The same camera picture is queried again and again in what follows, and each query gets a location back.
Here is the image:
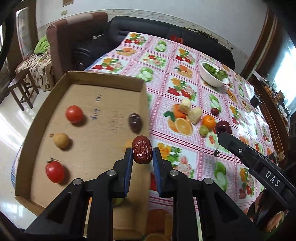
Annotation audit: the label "red cherry tomato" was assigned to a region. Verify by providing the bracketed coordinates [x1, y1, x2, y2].
[66, 105, 84, 123]

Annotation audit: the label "green grape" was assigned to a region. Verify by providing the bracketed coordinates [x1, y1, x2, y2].
[199, 125, 209, 137]

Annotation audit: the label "fruit print pink tablecloth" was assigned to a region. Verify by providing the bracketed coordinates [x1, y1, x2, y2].
[10, 31, 278, 241]

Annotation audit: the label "black leather sofa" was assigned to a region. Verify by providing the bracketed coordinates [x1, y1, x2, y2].
[72, 16, 235, 70]

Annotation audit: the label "cream cake cube front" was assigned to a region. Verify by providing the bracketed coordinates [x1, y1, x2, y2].
[187, 107, 202, 125]

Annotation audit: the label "wooden glass door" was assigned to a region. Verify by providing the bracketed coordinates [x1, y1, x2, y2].
[1, 1, 38, 85]

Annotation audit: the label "black cup on table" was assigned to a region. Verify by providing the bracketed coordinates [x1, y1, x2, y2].
[249, 95, 261, 108]

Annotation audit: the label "orange mandarin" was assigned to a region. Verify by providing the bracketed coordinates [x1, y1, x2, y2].
[202, 115, 216, 130]

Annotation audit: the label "wooden sideboard with clutter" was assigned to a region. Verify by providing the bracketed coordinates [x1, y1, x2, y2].
[240, 9, 296, 167]

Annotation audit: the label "wooden stool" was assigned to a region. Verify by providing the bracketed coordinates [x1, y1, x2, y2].
[8, 68, 39, 111]

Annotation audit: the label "dark red plum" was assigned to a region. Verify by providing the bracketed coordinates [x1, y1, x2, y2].
[215, 120, 232, 136]

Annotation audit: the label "cardboard tray box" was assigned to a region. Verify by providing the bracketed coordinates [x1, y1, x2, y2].
[15, 71, 151, 240]

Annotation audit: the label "floral patterned seat cover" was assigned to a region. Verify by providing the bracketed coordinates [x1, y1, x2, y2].
[15, 48, 55, 91]

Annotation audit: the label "red tomato with stem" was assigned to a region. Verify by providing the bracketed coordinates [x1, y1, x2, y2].
[45, 158, 65, 183]

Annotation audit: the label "green lettuce leaves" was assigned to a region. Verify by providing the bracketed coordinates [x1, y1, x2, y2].
[203, 63, 228, 81]

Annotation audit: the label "dark red jujube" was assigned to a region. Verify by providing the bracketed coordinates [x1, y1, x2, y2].
[132, 136, 152, 165]
[128, 113, 142, 133]

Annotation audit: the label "small wall plaque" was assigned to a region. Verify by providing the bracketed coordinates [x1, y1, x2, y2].
[63, 0, 74, 6]

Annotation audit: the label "right hand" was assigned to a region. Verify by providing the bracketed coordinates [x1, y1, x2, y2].
[244, 189, 288, 240]

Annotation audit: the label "white bowl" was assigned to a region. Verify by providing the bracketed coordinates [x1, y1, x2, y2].
[199, 60, 229, 88]

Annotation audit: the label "cream cake cube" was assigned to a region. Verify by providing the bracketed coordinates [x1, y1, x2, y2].
[187, 107, 202, 125]
[178, 97, 191, 114]

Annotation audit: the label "green cushion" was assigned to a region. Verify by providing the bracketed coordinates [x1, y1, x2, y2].
[34, 35, 50, 54]

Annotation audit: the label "cream cake cube back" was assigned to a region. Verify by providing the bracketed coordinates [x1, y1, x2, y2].
[178, 97, 191, 114]

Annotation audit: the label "red item on sofa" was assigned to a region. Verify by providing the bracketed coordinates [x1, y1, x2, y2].
[170, 35, 184, 44]

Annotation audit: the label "brown armchair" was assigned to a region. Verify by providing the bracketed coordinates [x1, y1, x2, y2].
[46, 11, 108, 81]

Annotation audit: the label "brown longan fruit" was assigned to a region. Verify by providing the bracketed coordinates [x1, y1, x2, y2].
[50, 133, 70, 149]

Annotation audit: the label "small dried stem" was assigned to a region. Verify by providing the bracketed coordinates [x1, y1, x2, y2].
[213, 149, 220, 157]

